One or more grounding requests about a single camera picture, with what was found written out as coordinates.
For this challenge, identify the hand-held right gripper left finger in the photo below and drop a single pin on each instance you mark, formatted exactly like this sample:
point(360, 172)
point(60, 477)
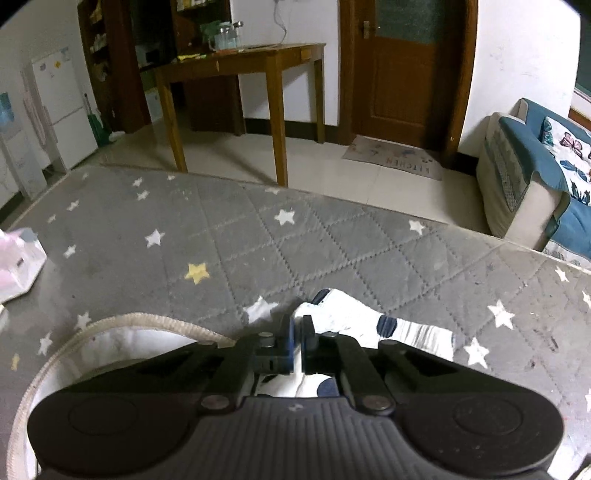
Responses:
point(291, 350)

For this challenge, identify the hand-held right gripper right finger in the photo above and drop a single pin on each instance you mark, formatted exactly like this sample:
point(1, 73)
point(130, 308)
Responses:
point(308, 346)

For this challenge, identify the white polka-dot pants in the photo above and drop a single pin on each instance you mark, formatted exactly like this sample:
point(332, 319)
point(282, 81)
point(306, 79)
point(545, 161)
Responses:
point(351, 318)

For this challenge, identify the grey star-print quilted tablecloth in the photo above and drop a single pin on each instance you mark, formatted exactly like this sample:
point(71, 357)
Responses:
point(323, 258)

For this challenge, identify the white woven basket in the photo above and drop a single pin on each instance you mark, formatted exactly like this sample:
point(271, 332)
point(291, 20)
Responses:
point(138, 332)

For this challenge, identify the beige door mat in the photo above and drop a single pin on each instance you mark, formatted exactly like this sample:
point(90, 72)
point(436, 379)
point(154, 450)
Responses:
point(392, 157)

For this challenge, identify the brown wooden door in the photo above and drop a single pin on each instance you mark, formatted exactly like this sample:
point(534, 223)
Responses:
point(397, 92)

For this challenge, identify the pink white tissue pack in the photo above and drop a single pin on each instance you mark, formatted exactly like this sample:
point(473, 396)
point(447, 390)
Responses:
point(23, 263)

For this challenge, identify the wooden side table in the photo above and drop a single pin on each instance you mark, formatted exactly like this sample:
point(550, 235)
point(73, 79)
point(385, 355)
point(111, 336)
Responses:
point(258, 55)

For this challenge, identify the blue sofa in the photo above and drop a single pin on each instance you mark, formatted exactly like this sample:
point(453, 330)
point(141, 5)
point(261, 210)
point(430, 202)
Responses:
point(521, 138)

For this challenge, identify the green broom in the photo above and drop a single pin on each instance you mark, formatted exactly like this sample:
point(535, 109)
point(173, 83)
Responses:
point(95, 124)

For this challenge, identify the glass jar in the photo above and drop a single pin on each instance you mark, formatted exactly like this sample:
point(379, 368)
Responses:
point(238, 36)

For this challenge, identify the glass pitcher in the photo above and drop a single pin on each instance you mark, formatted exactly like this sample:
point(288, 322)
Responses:
point(220, 37)

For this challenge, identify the butterfly print blanket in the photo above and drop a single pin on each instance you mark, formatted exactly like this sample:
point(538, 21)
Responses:
point(570, 147)

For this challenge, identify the dark wooden shelf cabinet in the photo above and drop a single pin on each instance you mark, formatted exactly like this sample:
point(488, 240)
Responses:
point(120, 69)

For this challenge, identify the white water dispenser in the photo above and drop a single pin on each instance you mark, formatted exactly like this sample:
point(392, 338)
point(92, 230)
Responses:
point(18, 157)

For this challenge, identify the white refrigerator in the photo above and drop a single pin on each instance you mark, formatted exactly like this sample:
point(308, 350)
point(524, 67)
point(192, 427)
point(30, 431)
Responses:
point(64, 101)

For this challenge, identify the dark green window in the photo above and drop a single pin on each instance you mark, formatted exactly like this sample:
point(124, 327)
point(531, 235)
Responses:
point(582, 69)

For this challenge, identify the brown wooden wall rail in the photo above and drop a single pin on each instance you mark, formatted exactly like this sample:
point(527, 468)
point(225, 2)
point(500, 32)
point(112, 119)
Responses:
point(581, 120)

